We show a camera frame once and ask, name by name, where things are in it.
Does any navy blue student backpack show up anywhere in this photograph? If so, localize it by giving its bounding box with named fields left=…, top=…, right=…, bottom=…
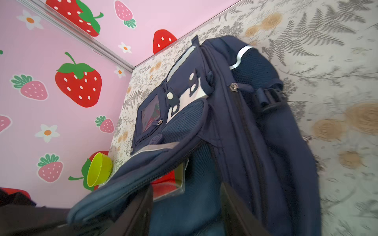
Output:
left=67, top=36, right=321, bottom=236

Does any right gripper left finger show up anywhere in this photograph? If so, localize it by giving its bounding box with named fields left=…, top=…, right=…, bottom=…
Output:
left=105, top=186, right=153, bottom=236

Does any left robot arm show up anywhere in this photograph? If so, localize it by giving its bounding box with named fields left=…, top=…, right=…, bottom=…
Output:
left=1, top=188, right=112, bottom=236

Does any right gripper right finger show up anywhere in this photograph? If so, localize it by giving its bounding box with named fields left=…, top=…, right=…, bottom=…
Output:
left=220, top=183, right=270, bottom=236

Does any green bowl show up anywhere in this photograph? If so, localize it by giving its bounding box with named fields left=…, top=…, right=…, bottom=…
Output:
left=87, top=152, right=113, bottom=187

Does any red card pack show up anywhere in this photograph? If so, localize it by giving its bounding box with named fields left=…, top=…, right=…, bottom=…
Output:
left=151, top=160, right=189, bottom=202

